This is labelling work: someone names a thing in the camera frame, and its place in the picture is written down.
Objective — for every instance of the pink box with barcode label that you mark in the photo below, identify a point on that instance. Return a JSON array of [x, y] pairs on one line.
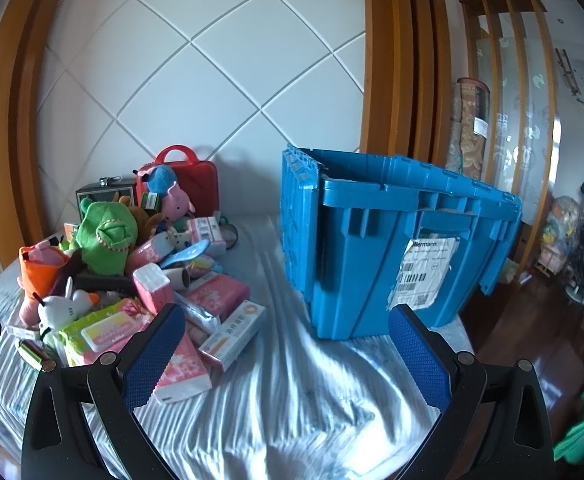
[[207, 232]]

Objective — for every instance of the white orange medicine box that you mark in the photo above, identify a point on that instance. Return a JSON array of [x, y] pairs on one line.
[[232, 332]]

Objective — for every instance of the colourful toy heap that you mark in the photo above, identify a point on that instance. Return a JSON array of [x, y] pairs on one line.
[[559, 230]]

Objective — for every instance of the green plush toy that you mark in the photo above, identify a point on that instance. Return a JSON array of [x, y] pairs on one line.
[[107, 235]]

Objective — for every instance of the red carry case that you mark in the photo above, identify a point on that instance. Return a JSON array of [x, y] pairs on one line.
[[199, 180]]

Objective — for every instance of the pink pig plush toy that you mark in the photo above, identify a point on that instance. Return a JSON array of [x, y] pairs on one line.
[[174, 205]]

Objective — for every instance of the wooden headboard frame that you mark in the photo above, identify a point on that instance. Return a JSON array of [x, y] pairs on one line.
[[7, 110]]

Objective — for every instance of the green gold battery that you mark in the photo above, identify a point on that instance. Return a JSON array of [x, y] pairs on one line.
[[34, 352]]

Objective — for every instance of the silver foil packet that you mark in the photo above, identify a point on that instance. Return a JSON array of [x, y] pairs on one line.
[[199, 312]]

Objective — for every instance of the small teal object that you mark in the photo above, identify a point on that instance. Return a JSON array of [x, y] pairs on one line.
[[223, 219]]

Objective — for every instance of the white rabbit plush toy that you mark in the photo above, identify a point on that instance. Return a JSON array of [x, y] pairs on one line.
[[64, 310]]

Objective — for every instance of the pink white packet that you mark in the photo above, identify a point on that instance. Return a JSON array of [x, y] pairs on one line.
[[144, 252]]

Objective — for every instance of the pink white tissue pack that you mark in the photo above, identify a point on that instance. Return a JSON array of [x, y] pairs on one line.
[[152, 285]]

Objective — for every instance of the orange and pink plush toy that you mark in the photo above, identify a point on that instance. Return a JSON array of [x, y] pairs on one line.
[[42, 275]]

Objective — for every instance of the white paper roll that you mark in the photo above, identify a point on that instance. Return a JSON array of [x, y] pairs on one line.
[[179, 277]]

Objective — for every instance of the pink floral tissue pack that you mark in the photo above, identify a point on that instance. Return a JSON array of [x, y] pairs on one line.
[[187, 375]]

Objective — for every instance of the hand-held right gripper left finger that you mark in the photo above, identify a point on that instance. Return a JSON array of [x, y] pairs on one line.
[[154, 355]]

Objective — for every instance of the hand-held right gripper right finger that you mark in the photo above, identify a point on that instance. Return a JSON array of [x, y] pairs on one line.
[[421, 360]]

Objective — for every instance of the blue plush toy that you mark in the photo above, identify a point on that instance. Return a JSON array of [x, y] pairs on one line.
[[162, 177]]

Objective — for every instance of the blue plastic crate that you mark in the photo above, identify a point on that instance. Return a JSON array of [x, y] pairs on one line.
[[351, 260]]

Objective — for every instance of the orange green box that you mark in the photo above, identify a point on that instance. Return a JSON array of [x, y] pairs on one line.
[[70, 232]]

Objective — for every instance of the wooden partition screen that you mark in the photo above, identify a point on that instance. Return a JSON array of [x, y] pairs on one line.
[[516, 60]]

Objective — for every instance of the brown plush toy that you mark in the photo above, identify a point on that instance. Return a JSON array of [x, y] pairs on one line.
[[143, 219]]

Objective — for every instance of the dark purple cloth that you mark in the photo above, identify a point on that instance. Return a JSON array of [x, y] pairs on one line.
[[74, 267]]

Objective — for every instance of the rolled patterned carpet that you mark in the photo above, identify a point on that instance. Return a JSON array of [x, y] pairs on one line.
[[469, 130]]

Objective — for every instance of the dark tin box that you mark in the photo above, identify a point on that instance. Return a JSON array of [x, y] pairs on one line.
[[104, 195]]

